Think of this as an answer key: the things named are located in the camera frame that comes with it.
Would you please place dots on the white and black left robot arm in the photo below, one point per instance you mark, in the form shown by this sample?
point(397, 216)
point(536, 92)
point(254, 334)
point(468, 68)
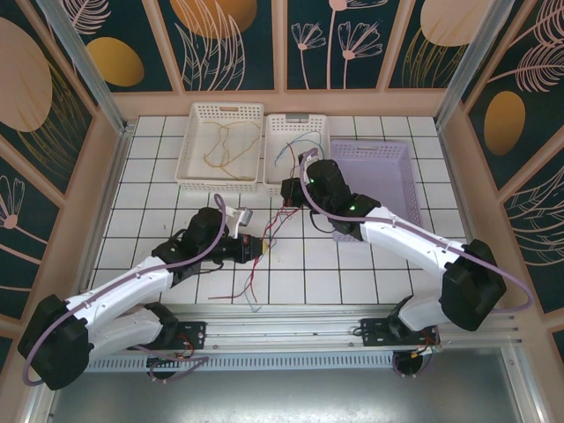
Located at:
point(128, 288)

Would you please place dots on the purple perforated plastic basket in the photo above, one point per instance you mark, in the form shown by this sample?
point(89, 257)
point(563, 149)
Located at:
point(383, 176)

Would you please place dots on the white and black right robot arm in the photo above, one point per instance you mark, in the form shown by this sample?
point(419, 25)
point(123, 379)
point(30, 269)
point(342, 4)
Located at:
point(405, 240)

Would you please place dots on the aluminium frame post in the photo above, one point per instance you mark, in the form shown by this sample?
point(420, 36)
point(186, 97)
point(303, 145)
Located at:
point(463, 66)
point(90, 77)

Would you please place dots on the grey metal sheet panel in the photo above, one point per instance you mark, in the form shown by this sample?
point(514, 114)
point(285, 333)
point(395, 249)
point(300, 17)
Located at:
point(282, 396)

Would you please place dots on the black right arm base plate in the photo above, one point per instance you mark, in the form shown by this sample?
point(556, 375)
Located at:
point(372, 332)

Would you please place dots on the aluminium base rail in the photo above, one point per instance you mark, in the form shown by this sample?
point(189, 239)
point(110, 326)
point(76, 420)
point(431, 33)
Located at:
point(282, 328)

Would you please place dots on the cream perforated plastic basket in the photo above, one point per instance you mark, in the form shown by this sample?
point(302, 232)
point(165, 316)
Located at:
point(194, 176)

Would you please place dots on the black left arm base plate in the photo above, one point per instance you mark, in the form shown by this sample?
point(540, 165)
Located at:
point(196, 330)

